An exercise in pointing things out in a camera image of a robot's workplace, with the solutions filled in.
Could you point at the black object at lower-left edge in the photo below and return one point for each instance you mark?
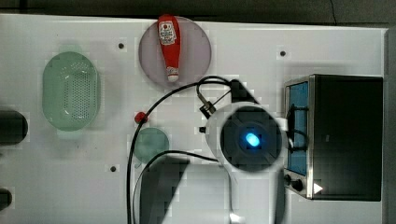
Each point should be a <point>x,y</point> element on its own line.
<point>5,199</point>

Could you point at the round purple plate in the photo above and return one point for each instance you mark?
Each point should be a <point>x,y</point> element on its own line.
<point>194,60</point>

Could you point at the red plush ketchup bottle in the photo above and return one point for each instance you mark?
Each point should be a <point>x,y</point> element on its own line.
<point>170,42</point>

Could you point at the black toaster oven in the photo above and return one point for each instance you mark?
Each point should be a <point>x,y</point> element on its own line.
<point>336,137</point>

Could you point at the black cylinder at left edge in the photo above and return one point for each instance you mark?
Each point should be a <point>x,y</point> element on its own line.
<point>13,127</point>

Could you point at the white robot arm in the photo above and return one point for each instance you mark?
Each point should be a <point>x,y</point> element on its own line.
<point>250,145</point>

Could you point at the small red toy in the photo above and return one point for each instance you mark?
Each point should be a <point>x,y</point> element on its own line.
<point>140,117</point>

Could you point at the green perforated colander basket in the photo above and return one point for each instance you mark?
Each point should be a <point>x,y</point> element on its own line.
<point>70,91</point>

